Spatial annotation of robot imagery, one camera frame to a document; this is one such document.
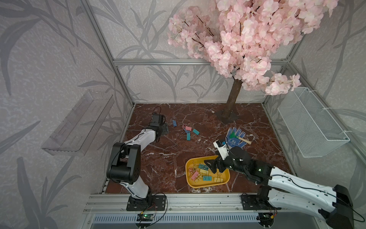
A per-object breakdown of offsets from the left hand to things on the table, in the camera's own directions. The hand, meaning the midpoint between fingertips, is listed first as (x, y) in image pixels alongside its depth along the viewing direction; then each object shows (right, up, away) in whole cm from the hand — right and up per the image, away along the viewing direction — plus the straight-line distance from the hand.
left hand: (161, 128), depth 96 cm
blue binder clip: (+8, +3, +10) cm, 13 cm away
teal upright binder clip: (+19, -6, +2) cm, 20 cm away
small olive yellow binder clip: (+36, -28, -16) cm, 48 cm away
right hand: (+30, -12, -23) cm, 40 cm away
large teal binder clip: (+24, -3, +6) cm, 25 cm away
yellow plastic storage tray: (+25, -26, -14) cm, 39 cm away
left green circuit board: (-3, -42, -25) cm, 49 cm away
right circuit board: (+59, -45, -24) cm, 78 cm away
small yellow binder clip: (+28, -24, -15) cm, 40 cm away
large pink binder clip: (+17, 0, +6) cm, 18 cm away
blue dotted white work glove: (+50, -10, 0) cm, 51 cm away
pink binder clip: (+23, -25, -16) cm, 37 cm away
